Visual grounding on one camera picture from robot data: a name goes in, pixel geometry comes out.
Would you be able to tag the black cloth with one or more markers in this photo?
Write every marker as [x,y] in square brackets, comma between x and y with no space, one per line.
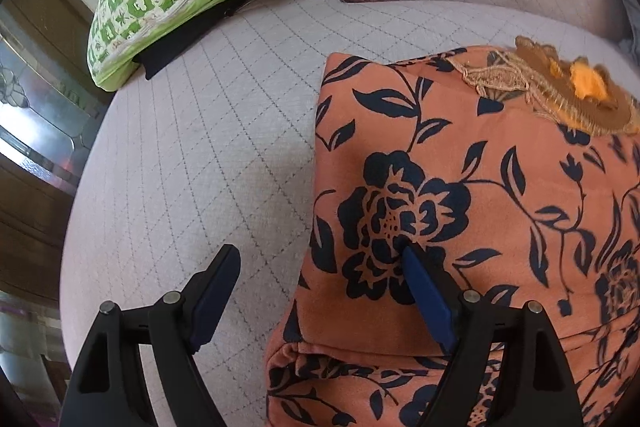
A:
[170,47]

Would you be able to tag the orange floral cushion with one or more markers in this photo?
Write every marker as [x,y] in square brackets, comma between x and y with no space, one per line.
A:
[450,147]

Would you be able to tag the wooden door with glass pane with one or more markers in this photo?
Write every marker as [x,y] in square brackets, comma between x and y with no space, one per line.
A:
[45,107]

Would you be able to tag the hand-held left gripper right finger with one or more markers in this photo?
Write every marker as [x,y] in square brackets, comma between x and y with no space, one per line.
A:
[430,302]

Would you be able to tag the pale quilted sofa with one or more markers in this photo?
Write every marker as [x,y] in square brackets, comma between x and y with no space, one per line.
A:
[200,132]

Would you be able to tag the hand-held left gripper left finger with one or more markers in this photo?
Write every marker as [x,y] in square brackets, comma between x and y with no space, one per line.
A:
[215,302]

